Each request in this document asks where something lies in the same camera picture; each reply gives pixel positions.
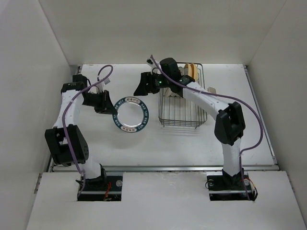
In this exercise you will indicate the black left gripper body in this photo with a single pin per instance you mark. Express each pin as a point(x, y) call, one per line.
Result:
point(97, 100)

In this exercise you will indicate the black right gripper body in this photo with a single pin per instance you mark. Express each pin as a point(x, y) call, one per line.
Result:
point(158, 82)

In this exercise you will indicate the white plate dark patterned rim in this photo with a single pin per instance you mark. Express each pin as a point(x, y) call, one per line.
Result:
point(132, 114)

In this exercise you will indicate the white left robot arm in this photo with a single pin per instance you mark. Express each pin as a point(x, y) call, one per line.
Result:
point(65, 141)

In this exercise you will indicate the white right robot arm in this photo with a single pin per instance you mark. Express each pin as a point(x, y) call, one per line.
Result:
point(228, 117)

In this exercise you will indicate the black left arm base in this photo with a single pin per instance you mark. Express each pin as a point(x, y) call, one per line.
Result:
point(103, 188)

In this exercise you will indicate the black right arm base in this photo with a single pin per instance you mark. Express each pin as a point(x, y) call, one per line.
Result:
point(224, 188)

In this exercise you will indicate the cream white plate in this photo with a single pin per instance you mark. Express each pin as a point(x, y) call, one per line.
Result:
point(169, 93)

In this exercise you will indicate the beige cutlery holder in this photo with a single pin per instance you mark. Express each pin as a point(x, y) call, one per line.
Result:
point(211, 90)

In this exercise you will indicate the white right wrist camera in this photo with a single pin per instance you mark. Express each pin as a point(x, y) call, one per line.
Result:
point(150, 62)

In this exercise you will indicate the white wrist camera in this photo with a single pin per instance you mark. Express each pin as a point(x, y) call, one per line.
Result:
point(104, 80)
point(150, 62)

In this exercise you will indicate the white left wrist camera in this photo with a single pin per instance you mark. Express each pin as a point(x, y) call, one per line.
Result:
point(104, 80)

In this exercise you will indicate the grey wire dish rack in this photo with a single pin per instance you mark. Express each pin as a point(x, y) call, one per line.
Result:
point(177, 111)

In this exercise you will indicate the aluminium rail front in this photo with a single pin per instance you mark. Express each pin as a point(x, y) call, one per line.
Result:
point(59, 176)

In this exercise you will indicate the aluminium rail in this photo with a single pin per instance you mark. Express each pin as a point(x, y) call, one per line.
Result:
point(261, 117)
point(59, 176)

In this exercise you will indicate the aluminium rail right side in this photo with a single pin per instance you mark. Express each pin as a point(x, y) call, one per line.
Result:
point(261, 117)

